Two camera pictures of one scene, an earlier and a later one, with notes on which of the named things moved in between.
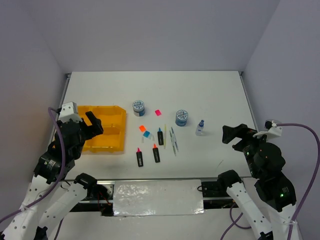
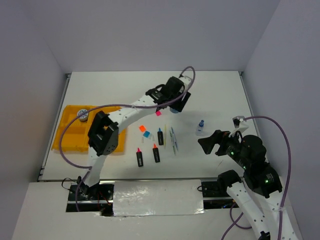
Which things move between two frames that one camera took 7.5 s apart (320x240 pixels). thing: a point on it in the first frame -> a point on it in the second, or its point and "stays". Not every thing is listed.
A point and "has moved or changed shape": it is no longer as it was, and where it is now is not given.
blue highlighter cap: (146, 134) stays
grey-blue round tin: (138, 108) has moved or changed shape
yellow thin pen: (165, 135) stays
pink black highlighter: (139, 158) stays
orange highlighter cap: (142, 128) stays
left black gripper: (96, 128) -> (179, 104)
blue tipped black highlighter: (160, 136) stays
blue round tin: (181, 118) -> (173, 110)
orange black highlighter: (156, 153) stays
